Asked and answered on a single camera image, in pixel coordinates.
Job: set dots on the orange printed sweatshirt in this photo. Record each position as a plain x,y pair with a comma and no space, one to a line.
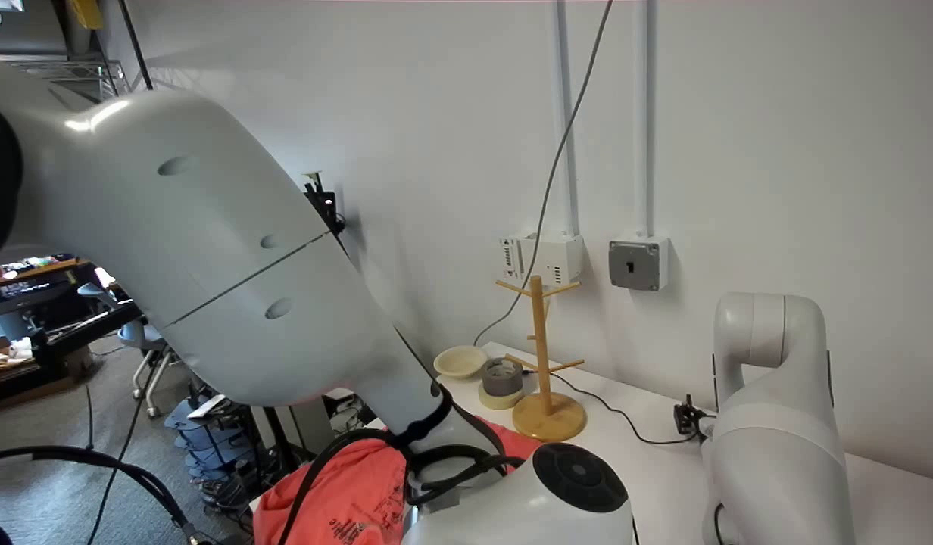
347,494

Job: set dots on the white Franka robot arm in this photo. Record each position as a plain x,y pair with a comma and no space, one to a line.
182,222

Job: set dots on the white jointed support arm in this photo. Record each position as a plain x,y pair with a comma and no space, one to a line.
780,442

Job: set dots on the white socket box with sticker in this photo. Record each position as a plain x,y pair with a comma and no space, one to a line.
515,259

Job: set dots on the wooden mug tree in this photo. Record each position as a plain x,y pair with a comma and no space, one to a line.
536,342

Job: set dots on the grey junction box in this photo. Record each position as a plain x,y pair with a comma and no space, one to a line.
636,264

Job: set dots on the small black end device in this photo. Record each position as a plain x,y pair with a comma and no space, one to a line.
689,415

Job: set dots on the cluttered wooden workbench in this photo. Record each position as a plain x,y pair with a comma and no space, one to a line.
42,302

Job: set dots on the plain white wall box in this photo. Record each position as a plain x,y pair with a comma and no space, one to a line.
560,261

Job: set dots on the grey duct tape roll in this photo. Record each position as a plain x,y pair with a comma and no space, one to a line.
500,375

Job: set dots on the black camera on tripod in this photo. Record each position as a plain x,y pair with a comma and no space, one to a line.
323,201

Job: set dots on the white wall conduit pipe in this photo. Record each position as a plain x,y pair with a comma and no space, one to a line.
567,100
648,100

